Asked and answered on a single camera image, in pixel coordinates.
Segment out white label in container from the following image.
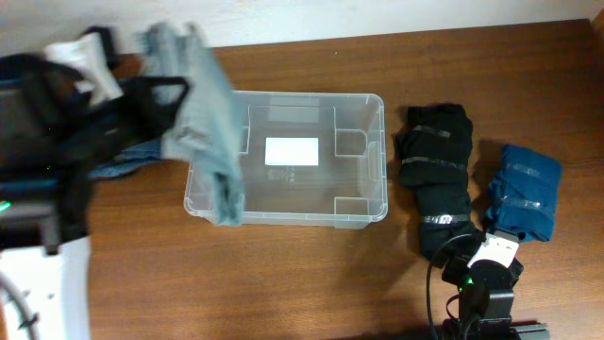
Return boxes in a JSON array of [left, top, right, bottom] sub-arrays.
[[264, 137, 319, 166]]

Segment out clear plastic storage container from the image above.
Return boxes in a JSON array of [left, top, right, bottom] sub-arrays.
[[183, 90, 389, 230]]

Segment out dark blue jeans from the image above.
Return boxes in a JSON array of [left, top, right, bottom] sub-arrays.
[[89, 139, 161, 180]]

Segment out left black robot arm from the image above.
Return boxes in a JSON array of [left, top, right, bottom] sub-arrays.
[[1, 27, 190, 339]]

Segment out light blue jeans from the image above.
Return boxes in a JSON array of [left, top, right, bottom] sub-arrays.
[[140, 22, 246, 226]]

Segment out blue taped garment roll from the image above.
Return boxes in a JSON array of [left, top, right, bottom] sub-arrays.
[[486, 144, 562, 242]]

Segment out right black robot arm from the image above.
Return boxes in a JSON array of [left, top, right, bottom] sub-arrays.
[[436, 229, 551, 340]]

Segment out black taped garment roll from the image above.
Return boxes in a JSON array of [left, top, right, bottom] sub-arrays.
[[412, 180, 478, 260], [394, 103, 473, 188]]

